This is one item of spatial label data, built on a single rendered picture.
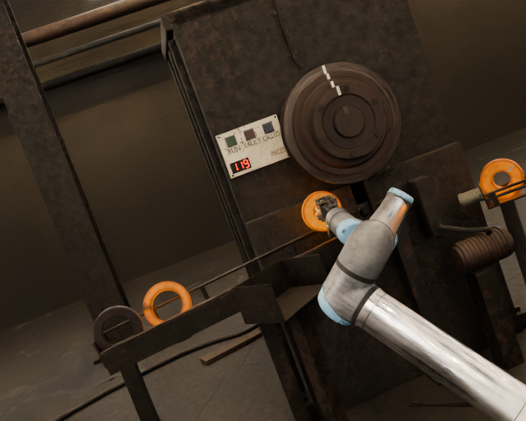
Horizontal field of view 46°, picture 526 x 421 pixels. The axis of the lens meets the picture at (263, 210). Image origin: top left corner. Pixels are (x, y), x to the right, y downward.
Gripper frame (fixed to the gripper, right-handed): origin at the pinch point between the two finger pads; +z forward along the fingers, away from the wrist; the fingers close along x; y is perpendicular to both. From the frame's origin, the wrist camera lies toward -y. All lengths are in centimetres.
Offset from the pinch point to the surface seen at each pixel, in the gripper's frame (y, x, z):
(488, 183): -9, -63, -16
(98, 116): -42, 111, 621
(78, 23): 75, 89, 579
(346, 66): 46, -28, 13
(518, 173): -7, -72, -22
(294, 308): -15.0, 27.0, -38.2
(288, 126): 32.2, 1.6, 8.6
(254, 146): 25.8, 14.8, 20.5
